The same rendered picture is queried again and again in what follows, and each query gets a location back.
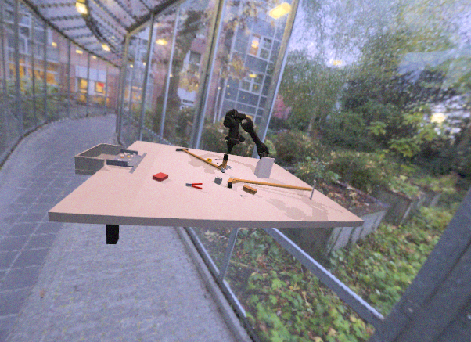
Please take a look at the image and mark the red square tile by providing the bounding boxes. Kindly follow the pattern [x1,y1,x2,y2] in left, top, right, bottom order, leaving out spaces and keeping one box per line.
[153,172,168,182]

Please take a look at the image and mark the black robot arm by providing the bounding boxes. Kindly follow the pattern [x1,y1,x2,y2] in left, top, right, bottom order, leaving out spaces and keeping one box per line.
[223,110,269,159]

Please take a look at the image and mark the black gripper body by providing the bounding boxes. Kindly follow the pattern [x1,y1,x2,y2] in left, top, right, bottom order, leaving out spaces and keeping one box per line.
[225,128,240,144]

